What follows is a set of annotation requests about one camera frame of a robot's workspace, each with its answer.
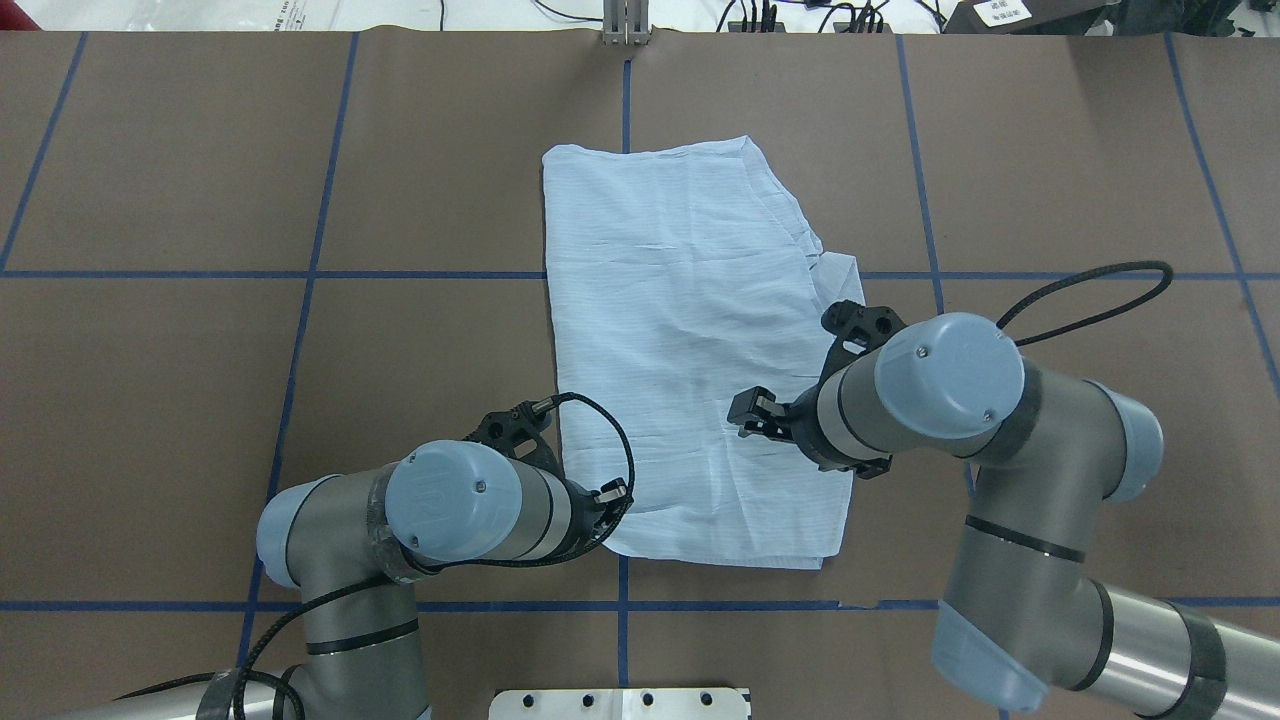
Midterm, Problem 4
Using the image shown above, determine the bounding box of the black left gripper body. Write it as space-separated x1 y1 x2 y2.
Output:
466 401 607 561

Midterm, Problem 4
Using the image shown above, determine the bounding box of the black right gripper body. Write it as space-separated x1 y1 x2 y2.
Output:
786 300 905 477

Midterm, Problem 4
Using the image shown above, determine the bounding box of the white camera mast base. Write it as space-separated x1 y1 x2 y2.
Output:
488 687 753 719

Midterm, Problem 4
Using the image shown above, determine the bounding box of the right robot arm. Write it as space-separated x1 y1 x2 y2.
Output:
727 301 1279 719

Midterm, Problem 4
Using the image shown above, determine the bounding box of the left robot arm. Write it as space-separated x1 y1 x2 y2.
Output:
76 393 636 719

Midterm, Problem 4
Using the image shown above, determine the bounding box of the aluminium frame post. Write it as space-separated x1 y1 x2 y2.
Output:
602 0 652 46

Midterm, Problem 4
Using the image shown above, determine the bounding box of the light blue button shirt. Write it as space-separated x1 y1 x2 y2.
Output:
541 136 863 570

